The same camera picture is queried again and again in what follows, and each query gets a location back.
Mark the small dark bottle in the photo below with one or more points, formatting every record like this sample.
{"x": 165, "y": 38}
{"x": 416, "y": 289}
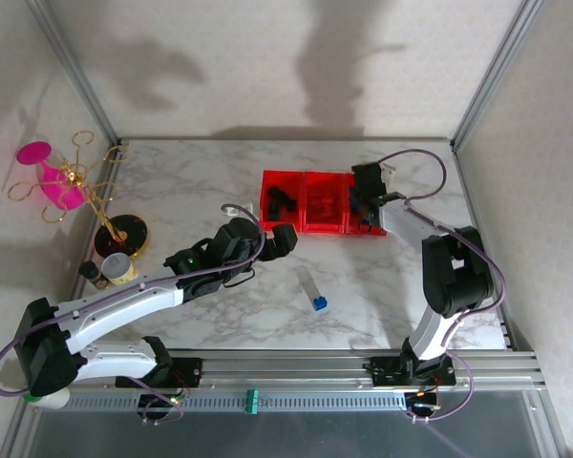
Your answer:
{"x": 89, "y": 271}

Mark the red plastic bin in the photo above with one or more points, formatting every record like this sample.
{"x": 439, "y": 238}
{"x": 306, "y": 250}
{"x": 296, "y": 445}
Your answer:
{"x": 322, "y": 226}
{"x": 286, "y": 225}
{"x": 355, "y": 231}

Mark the black lego brick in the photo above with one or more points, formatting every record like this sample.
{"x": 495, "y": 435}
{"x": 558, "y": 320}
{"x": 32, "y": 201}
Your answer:
{"x": 273, "y": 206}
{"x": 271, "y": 192}
{"x": 272, "y": 215}
{"x": 291, "y": 204}
{"x": 282, "y": 195}

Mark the aluminium frame post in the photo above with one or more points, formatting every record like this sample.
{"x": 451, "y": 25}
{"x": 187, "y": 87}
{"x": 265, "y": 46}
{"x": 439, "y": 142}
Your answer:
{"x": 494, "y": 71}
{"x": 78, "y": 76}

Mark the pink wine glass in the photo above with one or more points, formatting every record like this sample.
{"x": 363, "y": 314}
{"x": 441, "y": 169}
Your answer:
{"x": 52, "y": 188}

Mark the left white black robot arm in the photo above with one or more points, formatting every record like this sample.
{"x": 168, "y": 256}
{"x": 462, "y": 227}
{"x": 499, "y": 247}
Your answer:
{"x": 124, "y": 300}

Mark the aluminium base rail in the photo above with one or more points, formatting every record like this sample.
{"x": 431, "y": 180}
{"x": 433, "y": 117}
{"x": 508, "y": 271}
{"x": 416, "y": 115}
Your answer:
{"x": 291, "y": 369}

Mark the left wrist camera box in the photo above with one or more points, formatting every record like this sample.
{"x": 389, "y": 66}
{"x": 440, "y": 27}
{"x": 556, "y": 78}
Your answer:
{"x": 243, "y": 209}

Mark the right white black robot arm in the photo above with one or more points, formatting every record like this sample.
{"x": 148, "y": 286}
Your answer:
{"x": 453, "y": 276}

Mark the black controller board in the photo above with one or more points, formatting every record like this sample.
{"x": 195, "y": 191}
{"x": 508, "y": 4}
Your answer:
{"x": 422, "y": 403}
{"x": 155, "y": 404}

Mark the grey metal panel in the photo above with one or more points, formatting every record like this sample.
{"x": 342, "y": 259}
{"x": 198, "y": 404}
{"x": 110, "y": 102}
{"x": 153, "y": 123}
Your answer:
{"x": 291, "y": 434}

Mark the cream jar silver lid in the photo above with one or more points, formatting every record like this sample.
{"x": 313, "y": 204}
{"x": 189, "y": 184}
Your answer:
{"x": 117, "y": 267}

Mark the white bottle green cap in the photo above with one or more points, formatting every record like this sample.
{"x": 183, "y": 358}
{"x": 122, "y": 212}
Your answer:
{"x": 57, "y": 400}

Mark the aluminium table side rail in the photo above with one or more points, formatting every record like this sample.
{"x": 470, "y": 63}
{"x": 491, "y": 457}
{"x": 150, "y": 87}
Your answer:
{"x": 470, "y": 191}

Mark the green terminal connector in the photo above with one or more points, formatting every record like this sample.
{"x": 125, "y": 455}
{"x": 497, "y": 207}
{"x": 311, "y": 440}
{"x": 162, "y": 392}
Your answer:
{"x": 253, "y": 401}

